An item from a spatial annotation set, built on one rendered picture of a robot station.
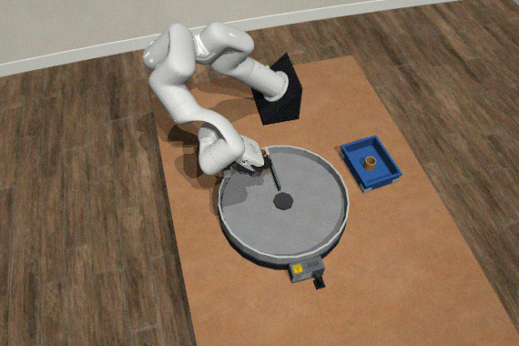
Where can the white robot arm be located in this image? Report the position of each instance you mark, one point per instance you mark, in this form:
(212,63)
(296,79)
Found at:
(221,46)

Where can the grey round turntable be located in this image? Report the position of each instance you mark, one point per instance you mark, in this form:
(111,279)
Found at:
(289,212)

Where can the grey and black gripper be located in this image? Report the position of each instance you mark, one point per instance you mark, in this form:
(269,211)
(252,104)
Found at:
(252,157)

